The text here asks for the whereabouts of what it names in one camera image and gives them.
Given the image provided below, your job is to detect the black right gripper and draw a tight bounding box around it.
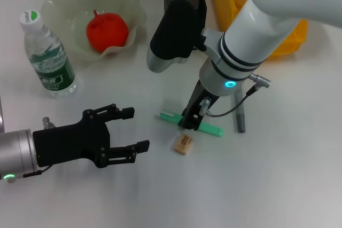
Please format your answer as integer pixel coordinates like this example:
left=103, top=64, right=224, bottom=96
left=177, top=79, right=221, bottom=133

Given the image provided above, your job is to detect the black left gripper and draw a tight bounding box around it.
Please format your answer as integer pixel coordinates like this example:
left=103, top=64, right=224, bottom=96
left=32, top=103, right=151, bottom=169

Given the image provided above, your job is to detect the clear water bottle green label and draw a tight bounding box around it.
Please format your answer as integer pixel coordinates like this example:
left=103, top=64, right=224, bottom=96
left=18, top=10, right=79, bottom=99

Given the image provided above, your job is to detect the tan eraser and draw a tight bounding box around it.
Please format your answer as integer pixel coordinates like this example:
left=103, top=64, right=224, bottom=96
left=172, top=132, right=194, bottom=156

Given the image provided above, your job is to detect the gray marker pen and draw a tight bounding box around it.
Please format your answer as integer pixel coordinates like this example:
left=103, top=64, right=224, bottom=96
left=232, top=88, right=247, bottom=134

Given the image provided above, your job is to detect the pale green glass fruit bowl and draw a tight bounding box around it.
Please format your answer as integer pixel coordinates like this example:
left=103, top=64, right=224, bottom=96
left=40, top=0, right=148, bottom=64

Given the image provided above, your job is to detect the yellow plastic storage bin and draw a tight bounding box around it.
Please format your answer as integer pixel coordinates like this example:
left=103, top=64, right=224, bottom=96
left=213, top=0, right=308, bottom=62

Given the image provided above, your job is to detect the right gripper cable with connector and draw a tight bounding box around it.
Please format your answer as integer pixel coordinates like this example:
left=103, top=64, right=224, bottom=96
left=200, top=72, right=271, bottom=118

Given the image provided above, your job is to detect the gripper cable with connector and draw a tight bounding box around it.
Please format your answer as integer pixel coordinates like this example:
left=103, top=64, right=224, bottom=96
left=22, top=116, right=56, bottom=179
left=200, top=72, right=271, bottom=118

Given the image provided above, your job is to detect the left gripper cable with connector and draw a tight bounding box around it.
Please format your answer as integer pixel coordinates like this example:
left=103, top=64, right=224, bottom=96
left=22, top=116, right=56, bottom=179

